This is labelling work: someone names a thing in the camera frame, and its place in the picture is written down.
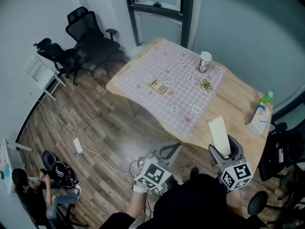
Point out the pink checked tablecloth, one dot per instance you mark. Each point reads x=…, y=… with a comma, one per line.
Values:
x=166, y=63

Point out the black swivel chair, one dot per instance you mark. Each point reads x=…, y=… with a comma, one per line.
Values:
x=283, y=151

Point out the person's black clothing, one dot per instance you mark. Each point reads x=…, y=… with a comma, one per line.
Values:
x=195, y=204

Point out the patterned cup with white lid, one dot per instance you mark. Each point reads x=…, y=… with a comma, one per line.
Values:
x=204, y=62

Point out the black window frame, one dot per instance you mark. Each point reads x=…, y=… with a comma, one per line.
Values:
x=133, y=20

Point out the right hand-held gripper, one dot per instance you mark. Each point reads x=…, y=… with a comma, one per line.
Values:
x=238, y=173

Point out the white rectangular remote box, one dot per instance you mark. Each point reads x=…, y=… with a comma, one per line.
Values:
x=218, y=132

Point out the small black office chair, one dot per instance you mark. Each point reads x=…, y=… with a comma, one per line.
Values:
x=59, y=56

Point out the white carton box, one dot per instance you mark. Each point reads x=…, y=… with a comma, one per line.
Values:
x=259, y=120

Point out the black and white backpack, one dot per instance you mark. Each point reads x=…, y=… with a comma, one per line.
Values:
x=63, y=175

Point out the person's left forearm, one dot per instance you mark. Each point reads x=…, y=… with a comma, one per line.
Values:
x=135, y=204

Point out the white side stand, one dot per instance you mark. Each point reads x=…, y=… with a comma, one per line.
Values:
x=40, y=73

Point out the black round stool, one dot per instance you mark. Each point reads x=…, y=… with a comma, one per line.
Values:
x=257, y=203
x=48, y=159

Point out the large black mesh office chair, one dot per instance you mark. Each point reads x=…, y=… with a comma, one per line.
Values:
x=95, y=39

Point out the white power strip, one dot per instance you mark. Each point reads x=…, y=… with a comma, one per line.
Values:
x=77, y=145

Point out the green leafy ornament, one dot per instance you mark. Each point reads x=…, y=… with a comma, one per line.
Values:
x=205, y=84

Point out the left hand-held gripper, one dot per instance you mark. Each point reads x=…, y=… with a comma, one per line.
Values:
x=152, y=173

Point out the green plastic bottle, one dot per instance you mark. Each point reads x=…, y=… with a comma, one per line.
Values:
x=267, y=96

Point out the beige calculator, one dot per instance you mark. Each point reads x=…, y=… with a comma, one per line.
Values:
x=157, y=86

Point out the white trolley cart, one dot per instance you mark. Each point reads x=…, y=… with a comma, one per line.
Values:
x=9, y=166

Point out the person's right forearm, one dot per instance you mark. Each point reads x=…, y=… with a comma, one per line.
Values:
x=233, y=197

